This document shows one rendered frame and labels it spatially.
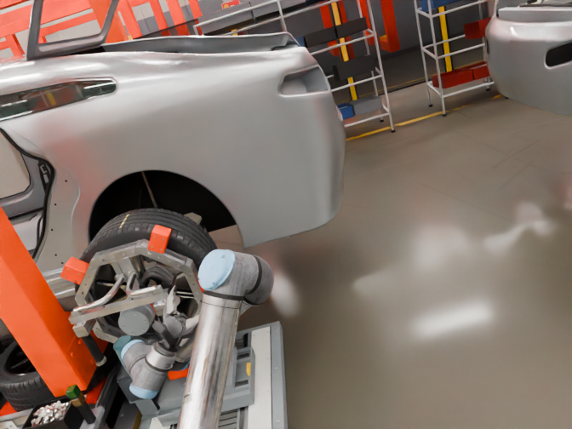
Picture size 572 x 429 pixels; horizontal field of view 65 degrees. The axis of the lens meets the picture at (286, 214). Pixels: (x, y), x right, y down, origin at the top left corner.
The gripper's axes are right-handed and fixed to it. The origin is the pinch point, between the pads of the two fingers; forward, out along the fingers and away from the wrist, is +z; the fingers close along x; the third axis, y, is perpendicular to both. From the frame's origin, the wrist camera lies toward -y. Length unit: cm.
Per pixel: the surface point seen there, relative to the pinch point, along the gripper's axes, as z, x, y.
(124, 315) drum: -31, -37, 26
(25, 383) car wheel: -105, -89, 52
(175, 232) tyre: 6, -43, 39
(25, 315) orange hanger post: -54, -75, 16
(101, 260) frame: -17, -58, 23
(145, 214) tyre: 5, -63, 40
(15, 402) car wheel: -121, -94, 57
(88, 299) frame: -40, -64, 33
